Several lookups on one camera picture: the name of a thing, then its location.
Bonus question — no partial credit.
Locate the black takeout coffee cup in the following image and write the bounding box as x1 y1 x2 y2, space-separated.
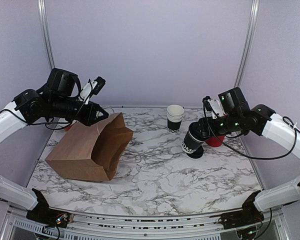
181 122 208 154

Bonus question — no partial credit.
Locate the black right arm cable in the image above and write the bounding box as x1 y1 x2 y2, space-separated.
202 99 298 160

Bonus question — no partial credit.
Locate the aluminium frame post left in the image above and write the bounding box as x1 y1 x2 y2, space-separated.
37 0 55 70

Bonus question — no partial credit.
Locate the orange white bowl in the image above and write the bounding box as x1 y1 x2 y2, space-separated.
64 125 72 131

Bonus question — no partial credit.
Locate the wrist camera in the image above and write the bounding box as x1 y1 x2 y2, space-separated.
79 76 106 105
202 96 226 120

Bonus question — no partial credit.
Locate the aluminium frame post right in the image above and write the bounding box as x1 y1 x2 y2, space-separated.
234 0 260 87

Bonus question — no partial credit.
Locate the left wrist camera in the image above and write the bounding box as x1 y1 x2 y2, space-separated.
79 76 106 105

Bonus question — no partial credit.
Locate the spare black cup lid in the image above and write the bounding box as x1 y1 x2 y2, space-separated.
187 146 204 159

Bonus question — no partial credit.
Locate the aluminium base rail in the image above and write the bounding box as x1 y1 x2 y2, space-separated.
0 206 292 240

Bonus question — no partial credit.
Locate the red utensil holder cup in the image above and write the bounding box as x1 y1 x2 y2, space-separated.
205 135 225 148

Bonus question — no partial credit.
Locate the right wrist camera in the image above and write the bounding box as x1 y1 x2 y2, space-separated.
202 96 226 120

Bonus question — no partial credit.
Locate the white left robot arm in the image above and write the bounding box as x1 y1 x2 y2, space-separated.
0 68 108 227

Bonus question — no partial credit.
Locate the brown paper bag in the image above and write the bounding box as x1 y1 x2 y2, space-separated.
45 112 134 182

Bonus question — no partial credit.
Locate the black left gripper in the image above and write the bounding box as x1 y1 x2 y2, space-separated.
49 95 109 126

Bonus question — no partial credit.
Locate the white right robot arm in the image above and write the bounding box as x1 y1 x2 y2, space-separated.
199 87 300 224

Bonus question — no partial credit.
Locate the aluminium frame post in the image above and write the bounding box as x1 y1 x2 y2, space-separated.
234 0 260 87
37 0 55 70

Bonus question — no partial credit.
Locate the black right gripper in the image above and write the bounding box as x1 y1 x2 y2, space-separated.
193 112 243 139

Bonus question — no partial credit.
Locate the stack of black paper cups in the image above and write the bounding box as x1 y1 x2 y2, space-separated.
166 104 185 133

